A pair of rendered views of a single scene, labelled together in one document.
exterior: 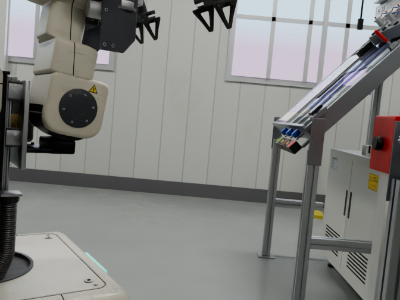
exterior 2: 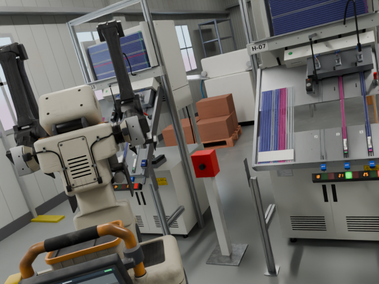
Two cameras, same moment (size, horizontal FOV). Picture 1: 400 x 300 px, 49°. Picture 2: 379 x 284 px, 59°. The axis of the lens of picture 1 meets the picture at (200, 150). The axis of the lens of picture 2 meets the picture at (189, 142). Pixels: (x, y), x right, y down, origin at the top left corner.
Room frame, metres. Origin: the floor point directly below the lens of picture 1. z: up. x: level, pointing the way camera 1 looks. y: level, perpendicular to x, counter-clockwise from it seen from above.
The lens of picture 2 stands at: (0.25, 1.32, 1.39)
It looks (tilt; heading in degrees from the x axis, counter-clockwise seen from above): 14 degrees down; 300
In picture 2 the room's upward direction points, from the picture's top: 14 degrees counter-clockwise
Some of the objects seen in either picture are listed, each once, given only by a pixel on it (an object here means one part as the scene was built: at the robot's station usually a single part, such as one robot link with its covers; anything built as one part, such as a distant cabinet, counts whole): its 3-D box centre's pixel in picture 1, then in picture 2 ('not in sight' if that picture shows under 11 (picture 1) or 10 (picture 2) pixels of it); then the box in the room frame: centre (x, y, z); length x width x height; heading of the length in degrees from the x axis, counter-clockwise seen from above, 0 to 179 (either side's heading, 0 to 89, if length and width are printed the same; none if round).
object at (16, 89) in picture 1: (43, 120); not in sight; (1.29, 0.46, 0.68); 0.28 x 0.27 x 0.25; 34
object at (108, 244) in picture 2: not in sight; (91, 253); (1.08, 0.66, 0.87); 0.23 x 0.15 x 0.11; 34
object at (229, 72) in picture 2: not in sight; (234, 88); (2.40, -4.55, 0.65); 2.72 x 0.68 x 1.30; 0
